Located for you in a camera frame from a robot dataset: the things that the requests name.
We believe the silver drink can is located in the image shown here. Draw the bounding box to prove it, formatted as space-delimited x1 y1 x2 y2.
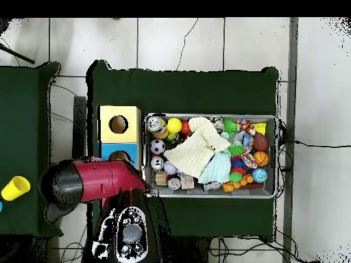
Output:
150 155 165 172

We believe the wooden box with three holes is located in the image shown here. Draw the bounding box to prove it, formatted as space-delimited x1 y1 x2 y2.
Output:
97 105 143 165

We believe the black upright panel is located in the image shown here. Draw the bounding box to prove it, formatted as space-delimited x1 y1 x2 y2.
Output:
73 96 87 160

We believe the orange mini basketball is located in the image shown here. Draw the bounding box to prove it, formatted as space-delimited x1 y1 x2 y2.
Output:
253 151 269 168

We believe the shallow mesh bin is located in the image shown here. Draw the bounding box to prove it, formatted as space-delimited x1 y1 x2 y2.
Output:
142 112 278 199

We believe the grey stand base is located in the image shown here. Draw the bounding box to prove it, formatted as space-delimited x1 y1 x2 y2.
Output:
45 202 78 224

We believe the black and white soccer ball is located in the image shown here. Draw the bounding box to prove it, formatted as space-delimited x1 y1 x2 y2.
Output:
149 138 166 155

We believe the dark green tablecloth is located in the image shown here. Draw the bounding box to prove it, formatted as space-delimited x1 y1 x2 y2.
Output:
86 60 280 242
0 62 64 238

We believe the grey floor cable cover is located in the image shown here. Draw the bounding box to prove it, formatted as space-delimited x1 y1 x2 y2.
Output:
282 17 300 263

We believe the yellow plastic cup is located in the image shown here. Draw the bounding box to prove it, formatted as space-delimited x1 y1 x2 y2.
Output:
1 175 32 201

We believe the light blue knitted cloth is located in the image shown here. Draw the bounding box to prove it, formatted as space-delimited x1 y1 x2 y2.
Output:
197 149 232 185

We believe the dark thin rod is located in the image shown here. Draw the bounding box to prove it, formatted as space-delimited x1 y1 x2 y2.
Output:
0 43 36 65

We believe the blue green globe ball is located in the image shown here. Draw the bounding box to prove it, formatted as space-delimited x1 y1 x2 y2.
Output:
251 167 269 184

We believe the black cable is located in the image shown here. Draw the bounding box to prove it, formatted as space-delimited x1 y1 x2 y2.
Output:
294 140 351 149

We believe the cream knitted cloth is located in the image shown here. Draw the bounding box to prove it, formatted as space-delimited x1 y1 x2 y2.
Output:
163 116 232 179

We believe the yellow tennis ball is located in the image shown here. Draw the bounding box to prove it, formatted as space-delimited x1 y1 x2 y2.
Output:
167 117 183 134

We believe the printed drink can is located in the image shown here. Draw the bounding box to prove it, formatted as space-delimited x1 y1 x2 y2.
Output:
146 116 169 140

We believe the brown mini football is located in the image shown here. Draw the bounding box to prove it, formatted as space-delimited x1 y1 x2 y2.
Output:
252 132 269 152

